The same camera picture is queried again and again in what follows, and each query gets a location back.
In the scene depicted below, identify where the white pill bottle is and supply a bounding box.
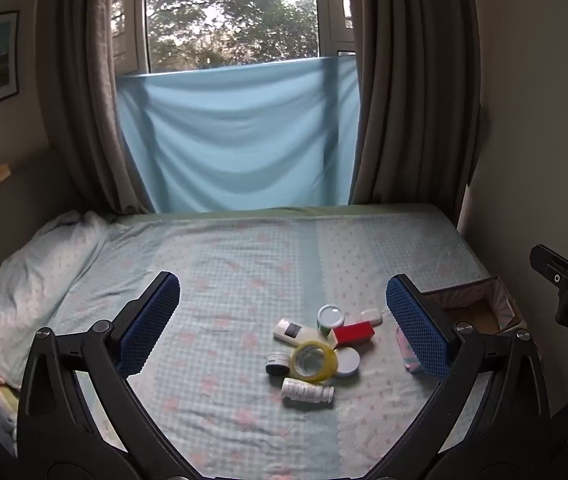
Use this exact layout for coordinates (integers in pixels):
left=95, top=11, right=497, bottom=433
left=281, top=377, right=336, bottom=409

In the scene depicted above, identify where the window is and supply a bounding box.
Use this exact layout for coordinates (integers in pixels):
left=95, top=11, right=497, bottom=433
left=110, top=0, right=358, bottom=79

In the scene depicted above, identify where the crumpled pale quilt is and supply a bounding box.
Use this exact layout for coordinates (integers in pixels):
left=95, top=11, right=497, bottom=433
left=0, top=210, right=132, bottom=392

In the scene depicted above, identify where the checked floral bed sheet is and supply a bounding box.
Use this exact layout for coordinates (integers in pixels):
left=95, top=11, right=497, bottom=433
left=14, top=205, right=496, bottom=480

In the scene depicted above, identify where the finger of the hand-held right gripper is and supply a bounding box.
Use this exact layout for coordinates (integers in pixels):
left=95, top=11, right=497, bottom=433
left=530, top=244, right=568, bottom=288

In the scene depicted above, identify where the light blue cloth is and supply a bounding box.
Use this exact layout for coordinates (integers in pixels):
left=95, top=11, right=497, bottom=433
left=114, top=55, right=363, bottom=214

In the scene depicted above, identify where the brown curtain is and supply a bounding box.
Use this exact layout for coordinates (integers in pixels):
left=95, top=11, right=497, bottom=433
left=341, top=0, right=483, bottom=207
left=36, top=0, right=159, bottom=214

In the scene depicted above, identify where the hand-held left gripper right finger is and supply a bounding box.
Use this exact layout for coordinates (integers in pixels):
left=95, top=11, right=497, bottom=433
left=364, top=274, right=552, bottom=480

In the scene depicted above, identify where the small dark jar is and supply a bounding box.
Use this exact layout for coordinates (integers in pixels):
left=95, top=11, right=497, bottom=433
left=265, top=352, right=295, bottom=377

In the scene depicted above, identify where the yellow tape roll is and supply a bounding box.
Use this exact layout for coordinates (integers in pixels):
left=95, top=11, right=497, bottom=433
left=290, top=339, right=339, bottom=380

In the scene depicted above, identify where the red box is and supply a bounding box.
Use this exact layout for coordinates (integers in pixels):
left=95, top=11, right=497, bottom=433
left=327, top=321, right=377, bottom=350

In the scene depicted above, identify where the white remote control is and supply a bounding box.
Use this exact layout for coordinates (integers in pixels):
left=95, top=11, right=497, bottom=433
left=273, top=317, right=311, bottom=347

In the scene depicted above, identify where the pink and blue packet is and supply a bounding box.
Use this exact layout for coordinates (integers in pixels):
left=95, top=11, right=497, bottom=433
left=396, top=327, right=426, bottom=375

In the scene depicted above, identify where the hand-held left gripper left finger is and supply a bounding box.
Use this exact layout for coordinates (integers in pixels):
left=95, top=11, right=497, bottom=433
left=16, top=271, right=200, bottom=480

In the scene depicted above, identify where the grey headboard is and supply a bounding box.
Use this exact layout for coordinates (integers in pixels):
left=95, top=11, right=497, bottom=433
left=0, top=146, right=96, bottom=288

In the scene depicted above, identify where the cardboard box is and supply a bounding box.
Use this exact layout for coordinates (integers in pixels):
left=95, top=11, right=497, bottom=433
left=421, top=276, right=528, bottom=337

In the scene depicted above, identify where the green jar with white lid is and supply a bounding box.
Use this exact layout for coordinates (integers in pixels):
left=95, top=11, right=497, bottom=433
left=317, top=304, right=346, bottom=335

